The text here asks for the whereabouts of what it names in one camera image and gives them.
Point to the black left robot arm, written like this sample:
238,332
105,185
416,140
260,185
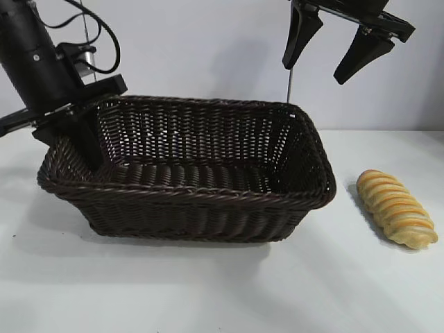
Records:
21,27

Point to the dark brown wicker basket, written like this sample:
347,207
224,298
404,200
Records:
194,208

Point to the long twisted bread loaf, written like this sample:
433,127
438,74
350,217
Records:
395,208

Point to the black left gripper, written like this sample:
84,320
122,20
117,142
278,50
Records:
45,79

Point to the thin metal rod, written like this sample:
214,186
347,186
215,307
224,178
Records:
290,85
84,24

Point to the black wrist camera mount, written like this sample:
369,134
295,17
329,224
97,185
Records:
104,86

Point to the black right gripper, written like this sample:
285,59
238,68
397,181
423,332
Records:
347,8

